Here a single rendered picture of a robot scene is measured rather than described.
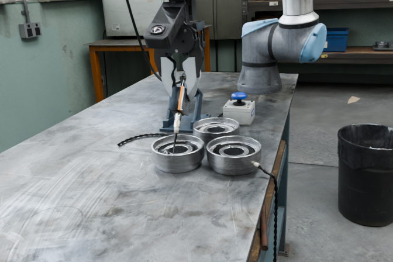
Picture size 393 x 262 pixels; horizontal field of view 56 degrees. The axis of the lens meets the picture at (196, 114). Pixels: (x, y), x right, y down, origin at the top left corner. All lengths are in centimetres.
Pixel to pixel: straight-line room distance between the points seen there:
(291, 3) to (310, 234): 117
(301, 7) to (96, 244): 84
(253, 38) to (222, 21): 340
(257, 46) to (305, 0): 20
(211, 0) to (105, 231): 417
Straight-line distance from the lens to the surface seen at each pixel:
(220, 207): 60
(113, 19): 317
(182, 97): 71
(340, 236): 195
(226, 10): 457
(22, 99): 264
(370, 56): 416
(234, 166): 67
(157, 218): 58
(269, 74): 122
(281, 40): 115
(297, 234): 192
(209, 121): 87
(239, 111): 92
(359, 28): 471
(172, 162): 69
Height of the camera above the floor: 112
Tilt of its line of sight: 18 degrees down
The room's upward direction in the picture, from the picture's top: 3 degrees counter-clockwise
